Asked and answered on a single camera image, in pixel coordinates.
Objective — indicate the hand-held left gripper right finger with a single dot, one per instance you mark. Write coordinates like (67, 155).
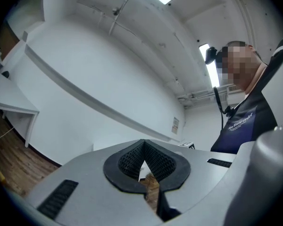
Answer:
(202, 171)

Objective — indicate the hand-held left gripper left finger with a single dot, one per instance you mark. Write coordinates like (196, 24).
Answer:
(89, 173)

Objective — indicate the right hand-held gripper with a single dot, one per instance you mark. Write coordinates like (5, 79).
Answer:
(188, 145)

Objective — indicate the white ceiling pipes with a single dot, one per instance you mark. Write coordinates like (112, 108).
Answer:
(198, 98)

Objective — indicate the person's black printed shirt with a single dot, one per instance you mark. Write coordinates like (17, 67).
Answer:
(250, 116)

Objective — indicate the white air conditioner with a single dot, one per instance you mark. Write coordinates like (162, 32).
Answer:
(235, 95)

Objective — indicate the person's head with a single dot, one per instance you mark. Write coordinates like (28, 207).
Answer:
(240, 62)

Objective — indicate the long white table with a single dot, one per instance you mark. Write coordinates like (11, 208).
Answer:
(7, 95)

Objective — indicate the black office chair back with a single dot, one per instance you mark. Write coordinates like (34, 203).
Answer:
(5, 74)

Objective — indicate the round ceiling smoke detector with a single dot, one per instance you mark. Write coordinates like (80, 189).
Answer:
(115, 11)

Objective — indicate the brown wooden door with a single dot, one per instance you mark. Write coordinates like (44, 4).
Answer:
(8, 41)

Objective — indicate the grey wall trunking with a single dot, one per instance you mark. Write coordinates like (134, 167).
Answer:
(85, 91)

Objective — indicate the black head-mounted camera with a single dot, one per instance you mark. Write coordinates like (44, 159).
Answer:
(211, 55)

